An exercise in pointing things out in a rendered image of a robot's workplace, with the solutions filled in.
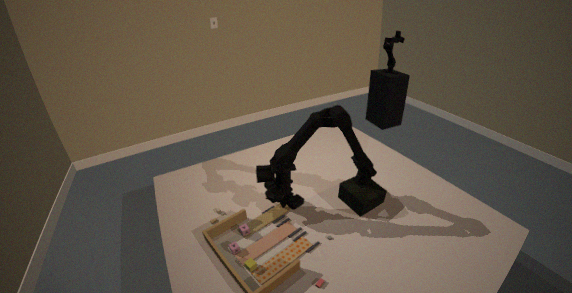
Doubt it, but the yellow strip with green crosshatch pattern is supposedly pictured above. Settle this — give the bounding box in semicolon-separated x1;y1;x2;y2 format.
256;204;292;227

